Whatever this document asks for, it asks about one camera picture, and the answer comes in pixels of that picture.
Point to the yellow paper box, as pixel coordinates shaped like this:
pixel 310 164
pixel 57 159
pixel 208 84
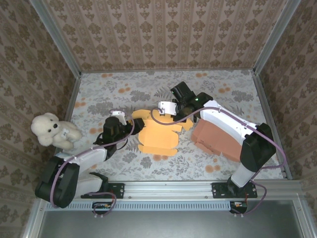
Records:
pixel 156 138

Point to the pink paper box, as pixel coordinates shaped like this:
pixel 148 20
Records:
pixel 215 141

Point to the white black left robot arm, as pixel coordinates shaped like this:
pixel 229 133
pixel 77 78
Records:
pixel 86 155

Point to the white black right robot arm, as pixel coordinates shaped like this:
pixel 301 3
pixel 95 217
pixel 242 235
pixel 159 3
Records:
pixel 223 119

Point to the floral patterned table cover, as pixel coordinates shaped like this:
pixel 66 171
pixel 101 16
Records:
pixel 173 168

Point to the white teddy bear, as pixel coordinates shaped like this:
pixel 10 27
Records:
pixel 47 126

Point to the small black circuit board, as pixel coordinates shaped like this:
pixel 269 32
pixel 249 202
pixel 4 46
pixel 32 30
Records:
pixel 101 207
pixel 239 207

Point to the grey metal sheet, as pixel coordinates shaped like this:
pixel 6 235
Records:
pixel 173 225

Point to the thin aluminium back rail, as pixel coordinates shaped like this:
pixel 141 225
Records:
pixel 168 71

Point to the aluminium table side rail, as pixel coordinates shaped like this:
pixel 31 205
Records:
pixel 266 111
pixel 73 98

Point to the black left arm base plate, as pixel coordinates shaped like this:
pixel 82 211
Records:
pixel 116 191

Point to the aluminium mounting rail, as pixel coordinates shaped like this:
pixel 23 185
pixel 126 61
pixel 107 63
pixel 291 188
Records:
pixel 168 189

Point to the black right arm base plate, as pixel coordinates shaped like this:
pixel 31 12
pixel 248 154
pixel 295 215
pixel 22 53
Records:
pixel 219 191

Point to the aluminium corner post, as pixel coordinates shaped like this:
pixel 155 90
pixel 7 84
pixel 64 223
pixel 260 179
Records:
pixel 57 42
pixel 275 37

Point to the aluminium frame bar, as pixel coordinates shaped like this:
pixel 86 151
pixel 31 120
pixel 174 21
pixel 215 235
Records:
pixel 305 220
pixel 32 220

